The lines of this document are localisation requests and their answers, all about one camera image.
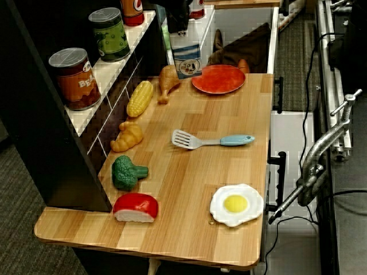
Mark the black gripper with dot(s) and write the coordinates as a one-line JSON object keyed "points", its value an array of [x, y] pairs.
{"points": [[178, 10]]}

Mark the white blue milk carton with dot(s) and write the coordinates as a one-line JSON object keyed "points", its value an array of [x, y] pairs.
{"points": [[187, 64]]}

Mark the toy tomato can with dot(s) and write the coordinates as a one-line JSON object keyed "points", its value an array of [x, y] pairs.
{"points": [[197, 8]]}

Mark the red toy sauce bottle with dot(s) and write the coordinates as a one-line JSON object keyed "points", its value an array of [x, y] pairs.
{"points": [[132, 11]]}

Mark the white toy sink unit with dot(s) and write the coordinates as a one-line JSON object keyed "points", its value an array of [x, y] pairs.
{"points": [[229, 20]]}

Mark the brown toy chicken drumstick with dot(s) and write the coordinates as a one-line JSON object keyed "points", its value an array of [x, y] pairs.
{"points": [[167, 80]]}

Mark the orange red toy plate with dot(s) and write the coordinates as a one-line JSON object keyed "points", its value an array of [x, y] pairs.
{"points": [[218, 78]]}

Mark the green toy peas can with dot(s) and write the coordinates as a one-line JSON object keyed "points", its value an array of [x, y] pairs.
{"points": [[110, 35]]}

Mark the brown cloth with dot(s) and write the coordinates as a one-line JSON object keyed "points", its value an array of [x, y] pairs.
{"points": [[243, 48]]}

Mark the orange toy carrot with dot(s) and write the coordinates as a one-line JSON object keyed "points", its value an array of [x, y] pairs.
{"points": [[243, 66]]}

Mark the yellow toy corn cob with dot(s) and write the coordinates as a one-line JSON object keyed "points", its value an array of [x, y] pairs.
{"points": [[140, 98]]}

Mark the toy beans can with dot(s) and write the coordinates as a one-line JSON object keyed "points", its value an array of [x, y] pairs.
{"points": [[76, 81]]}

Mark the orange toy croissant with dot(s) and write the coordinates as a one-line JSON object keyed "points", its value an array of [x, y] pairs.
{"points": [[128, 137]]}

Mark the green toy broccoli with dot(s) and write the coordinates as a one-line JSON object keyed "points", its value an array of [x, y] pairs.
{"points": [[126, 172]]}

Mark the black toy kitchen shelf unit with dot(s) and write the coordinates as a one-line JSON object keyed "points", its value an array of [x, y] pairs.
{"points": [[43, 120]]}

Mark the red toy sushi piece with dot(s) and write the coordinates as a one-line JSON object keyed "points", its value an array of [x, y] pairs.
{"points": [[136, 207]]}

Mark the toy fried egg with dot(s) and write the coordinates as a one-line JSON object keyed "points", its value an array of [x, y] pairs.
{"points": [[235, 204]]}

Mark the grey metal c-clamp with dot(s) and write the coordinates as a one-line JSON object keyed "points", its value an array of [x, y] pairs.
{"points": [[315, 163]]}

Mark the aluminium frame rail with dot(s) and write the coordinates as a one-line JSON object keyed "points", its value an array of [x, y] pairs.
{"points": [[329, 71]]}

